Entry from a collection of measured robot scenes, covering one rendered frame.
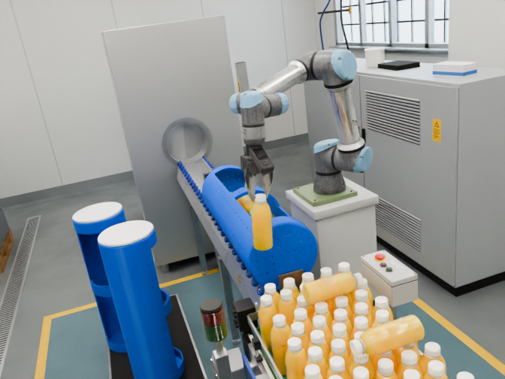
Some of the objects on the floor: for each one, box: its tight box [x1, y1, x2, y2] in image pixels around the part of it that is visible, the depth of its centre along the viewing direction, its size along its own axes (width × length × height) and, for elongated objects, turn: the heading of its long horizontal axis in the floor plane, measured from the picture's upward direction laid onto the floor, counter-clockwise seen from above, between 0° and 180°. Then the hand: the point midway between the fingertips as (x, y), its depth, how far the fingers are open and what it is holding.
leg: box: [189, 205, 208, 275], centre depth 385 cm, size 6×6×63 cm
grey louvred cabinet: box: [304, 58, 505, 297], centre depth 397 cm, size 54×215×145 cm, turn 38°
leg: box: [217, 256, 240, 344], centre depth 295 cm, size 6×6×63 cm
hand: (260, 197), depth 161 cm, fingers closed on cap, 4 cm apart
